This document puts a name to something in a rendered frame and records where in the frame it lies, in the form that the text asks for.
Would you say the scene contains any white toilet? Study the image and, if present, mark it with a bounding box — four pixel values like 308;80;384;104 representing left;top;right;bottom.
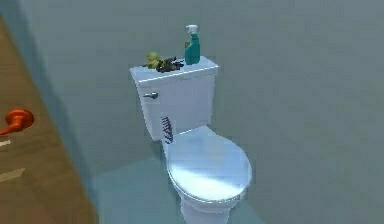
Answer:
129;55;253;224

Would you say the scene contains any teal spray bottle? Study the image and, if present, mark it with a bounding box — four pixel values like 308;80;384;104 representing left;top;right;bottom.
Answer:
184;24;202;66

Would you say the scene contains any yellow green lumpy object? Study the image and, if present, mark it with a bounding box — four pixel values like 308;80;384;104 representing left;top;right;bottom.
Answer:
145;50;164;70

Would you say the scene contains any orange plunger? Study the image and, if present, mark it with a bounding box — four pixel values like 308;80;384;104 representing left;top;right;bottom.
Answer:
0;109;35;136

